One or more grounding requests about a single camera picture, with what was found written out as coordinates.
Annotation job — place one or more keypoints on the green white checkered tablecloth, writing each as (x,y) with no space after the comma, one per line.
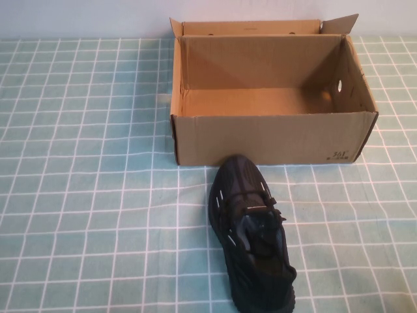
(97,195)

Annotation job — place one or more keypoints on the black sneaker shoe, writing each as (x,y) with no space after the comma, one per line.
(257,247)

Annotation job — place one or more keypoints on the brown cardboard shoe box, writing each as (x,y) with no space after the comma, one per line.
(260,140)

